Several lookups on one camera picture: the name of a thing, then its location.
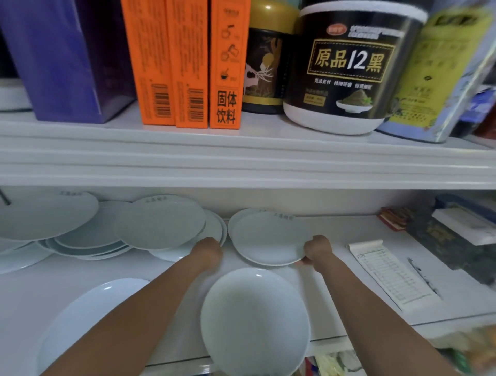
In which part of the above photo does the person's left hand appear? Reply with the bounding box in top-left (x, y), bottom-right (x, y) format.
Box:
top-left (190, 237), bottom-right (224, 270)

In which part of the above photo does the clear box white lid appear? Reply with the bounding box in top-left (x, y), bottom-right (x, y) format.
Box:
top-left (405, 209), bottom-right (496, 287)

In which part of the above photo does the red box with figure print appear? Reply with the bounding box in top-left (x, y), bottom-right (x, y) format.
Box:
top-left (472, 112), bottom-right (496, 141)

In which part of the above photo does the pale blue canister yellow label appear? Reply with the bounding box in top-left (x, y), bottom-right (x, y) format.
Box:
top-left (375, 0), bottom-right (496, 144)

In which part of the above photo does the tall purple box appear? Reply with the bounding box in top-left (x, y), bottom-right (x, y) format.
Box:
top-left (0, 0), bottom-right (137, 124)

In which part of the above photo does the orange carton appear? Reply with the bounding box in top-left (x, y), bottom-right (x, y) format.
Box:
top-left (165, 0), bottom-right (210, 129)
top-left (120, 0), bottom-right (176, 126)
top-left (209, 0), bottom-right (252, 130)

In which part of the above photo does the person's right forearm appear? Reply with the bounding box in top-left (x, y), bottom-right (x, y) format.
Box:
top-left (312, 254), bottom-right (462, 376)

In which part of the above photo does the person's right hand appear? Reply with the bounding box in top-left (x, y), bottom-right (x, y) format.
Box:
top-left (302, 235), bottom-right (335, 268)

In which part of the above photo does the blue clear bag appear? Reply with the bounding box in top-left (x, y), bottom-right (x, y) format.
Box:
top-left (433, 192), bottom-right (496, 217)

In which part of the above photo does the small red brown box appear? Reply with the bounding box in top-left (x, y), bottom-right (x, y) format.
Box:
top-left (378, 206), bottom-right (413, 232)

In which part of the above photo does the white paper notepad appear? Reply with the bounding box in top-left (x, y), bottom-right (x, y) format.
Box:
top-left (346, 239), bottom-right (442, 312)

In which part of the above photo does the flat white box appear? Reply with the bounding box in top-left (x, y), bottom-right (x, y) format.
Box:
top-left (430, 207), bottom-right (496, 247)

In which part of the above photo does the round printed pale green plate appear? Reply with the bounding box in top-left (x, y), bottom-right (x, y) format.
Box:
top-left (231, 211), bottom-right (312, 267)

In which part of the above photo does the black tin yellow lid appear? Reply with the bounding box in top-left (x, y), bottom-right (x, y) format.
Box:
top-left (241, 0), bottom-right (300, 115)

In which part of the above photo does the black tub green powder label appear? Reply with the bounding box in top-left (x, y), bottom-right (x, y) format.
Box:
top-left (283, 0), bottom-right (430, 136)

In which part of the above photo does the person's left forearm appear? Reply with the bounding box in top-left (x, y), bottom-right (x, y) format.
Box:
top-left (40, 252), bottom-right (212, 376)

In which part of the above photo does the black pen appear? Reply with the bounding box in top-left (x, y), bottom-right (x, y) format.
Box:
top-left (407, 257), bottom-right (441, 297)

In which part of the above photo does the pile of pale green plates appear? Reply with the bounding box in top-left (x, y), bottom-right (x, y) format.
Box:
top-left (0, 190), bottom-right (228, 276)

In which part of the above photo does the dark bottle blue label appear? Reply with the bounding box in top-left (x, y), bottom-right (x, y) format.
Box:
top-left (455, 83), bottom-right (496, 138)

